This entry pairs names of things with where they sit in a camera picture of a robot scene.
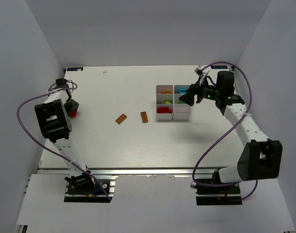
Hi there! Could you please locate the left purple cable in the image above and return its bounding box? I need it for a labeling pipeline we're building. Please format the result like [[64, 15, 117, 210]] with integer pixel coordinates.
[[16, 81, 112, 202]]

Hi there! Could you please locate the white right divided container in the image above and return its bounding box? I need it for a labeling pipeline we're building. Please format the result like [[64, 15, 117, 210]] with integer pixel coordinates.
[[173, 85, 192, 121]]

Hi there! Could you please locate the small red lego piece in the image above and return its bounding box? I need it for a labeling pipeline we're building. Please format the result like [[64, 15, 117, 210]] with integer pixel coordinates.
[[70, 111, 77, 118]]

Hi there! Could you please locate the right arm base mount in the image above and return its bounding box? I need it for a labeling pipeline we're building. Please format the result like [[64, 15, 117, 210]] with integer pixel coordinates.
[[190, 181, 242, 206]]

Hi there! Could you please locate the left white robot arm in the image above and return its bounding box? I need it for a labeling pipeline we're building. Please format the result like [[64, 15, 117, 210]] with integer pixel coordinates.
[[35, 78, 95, 194]]

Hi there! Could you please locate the brown 2x4 lego plate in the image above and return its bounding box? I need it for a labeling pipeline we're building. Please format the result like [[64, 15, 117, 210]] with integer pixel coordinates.
[[115, 114, 127, 125]]

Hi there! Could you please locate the purple cable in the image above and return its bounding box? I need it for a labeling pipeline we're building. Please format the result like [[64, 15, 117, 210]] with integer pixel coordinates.
[[192, 61, 259, 201], [16, 81, 112, 202]]

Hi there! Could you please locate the blue right table label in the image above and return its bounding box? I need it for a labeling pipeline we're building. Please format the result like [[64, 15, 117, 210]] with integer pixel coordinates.
[[210, 65, 228, 69]]

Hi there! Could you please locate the brown lego plate upside down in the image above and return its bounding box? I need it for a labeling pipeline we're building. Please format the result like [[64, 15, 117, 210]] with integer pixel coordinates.
[[140, 112, 148, 123]]

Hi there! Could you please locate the red flower lego piece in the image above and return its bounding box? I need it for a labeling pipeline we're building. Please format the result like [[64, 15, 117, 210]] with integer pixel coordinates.
[[157, 107, 172, 114]]

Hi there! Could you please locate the teal rounded lego brick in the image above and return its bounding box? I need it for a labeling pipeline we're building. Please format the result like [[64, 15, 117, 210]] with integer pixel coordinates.
[[179, 88, 187, 94]]

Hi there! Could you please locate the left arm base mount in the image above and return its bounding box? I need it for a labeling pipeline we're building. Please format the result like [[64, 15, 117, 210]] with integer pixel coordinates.
[[64, 173, 115, 203]]

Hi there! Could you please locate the aluminium table rail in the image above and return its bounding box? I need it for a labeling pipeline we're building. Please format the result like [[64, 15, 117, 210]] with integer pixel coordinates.
[[35, 167, 269, 177]]

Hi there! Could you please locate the blue table label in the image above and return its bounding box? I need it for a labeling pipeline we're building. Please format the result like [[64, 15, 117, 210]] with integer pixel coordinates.
[[67, 67, 84, 71], [210, 65, 228, 69]]

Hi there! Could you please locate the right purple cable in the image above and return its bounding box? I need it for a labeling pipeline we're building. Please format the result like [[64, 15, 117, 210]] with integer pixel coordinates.
[[192, 61, 259, 201]]

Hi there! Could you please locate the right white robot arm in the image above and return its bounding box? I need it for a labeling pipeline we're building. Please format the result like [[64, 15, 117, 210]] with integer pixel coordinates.
[[179, 69, 282, 186]]

